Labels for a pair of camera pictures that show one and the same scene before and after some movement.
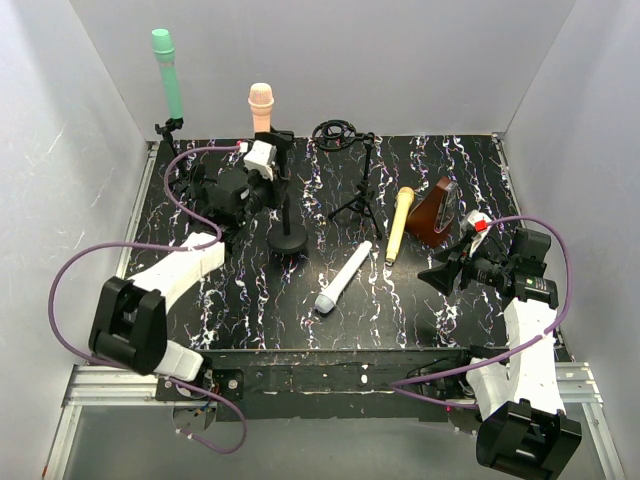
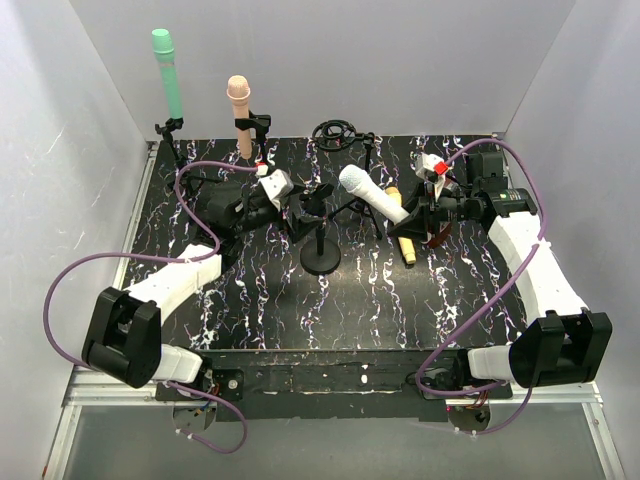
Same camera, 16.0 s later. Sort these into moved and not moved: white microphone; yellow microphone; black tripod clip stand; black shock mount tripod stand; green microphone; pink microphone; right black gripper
Moved: white microphone; pink microphone; right black gripper; yellow microphone
Not moved: black tripod clip stand; black shock mount tripod stand; green microphone
